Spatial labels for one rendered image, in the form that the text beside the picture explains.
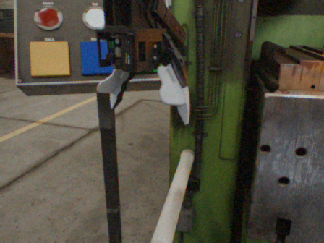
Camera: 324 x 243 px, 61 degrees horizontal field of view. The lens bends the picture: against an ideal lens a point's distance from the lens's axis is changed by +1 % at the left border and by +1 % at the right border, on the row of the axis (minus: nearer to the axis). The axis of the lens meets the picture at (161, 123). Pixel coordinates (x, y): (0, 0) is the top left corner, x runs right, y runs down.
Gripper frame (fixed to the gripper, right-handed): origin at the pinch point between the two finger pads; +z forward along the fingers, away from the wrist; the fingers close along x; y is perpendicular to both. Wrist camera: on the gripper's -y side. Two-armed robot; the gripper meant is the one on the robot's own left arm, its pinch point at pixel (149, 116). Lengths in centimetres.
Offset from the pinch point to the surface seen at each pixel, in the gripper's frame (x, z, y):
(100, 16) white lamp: -22.1, -15.9, -12.0
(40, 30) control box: -30.0, -13.0, -2.1
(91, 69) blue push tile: -19.2, -5.3, -5.5
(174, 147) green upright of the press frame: -21, 29, -44
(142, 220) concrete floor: -55, 93, -67
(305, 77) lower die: 17.5, -1.6, -43.6
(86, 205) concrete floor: -94, 93, -58
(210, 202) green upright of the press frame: -8, 50, -49
